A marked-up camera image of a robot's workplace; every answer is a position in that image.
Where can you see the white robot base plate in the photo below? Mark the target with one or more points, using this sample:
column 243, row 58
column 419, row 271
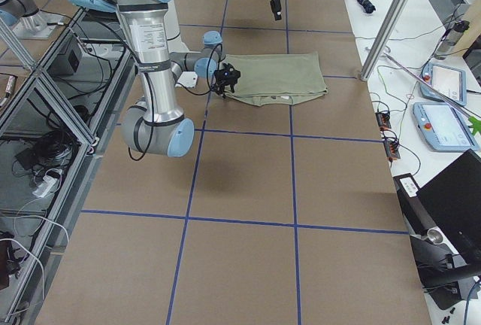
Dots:
column 184, row 76

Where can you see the folded dark blue umbrella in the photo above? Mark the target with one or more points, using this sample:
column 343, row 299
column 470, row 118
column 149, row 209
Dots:
column 367, row 6

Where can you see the white power strip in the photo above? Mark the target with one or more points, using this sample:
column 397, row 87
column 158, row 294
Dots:
column 46, row 186

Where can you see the teach pendant tablet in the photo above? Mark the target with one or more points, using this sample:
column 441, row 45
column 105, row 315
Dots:
column 449, row 81
column 443, row 128

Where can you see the near teach pendant tablet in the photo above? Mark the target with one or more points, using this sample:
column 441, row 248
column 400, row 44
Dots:
column 443, row 128

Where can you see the black laptop computer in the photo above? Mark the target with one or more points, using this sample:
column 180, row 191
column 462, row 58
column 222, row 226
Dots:
column 452, row 200

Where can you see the olive green long-sleeve shirt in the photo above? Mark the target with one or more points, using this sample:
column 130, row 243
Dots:
column 266, row 77

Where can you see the black box with label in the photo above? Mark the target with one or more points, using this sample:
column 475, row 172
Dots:
column 411, row 206

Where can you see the far teach pendant tablet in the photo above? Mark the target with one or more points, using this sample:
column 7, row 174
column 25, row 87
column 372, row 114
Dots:
column 449, row 81

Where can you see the aluminium frame post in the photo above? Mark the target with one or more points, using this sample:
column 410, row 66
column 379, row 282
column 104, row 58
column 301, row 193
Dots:
column 394, row 12

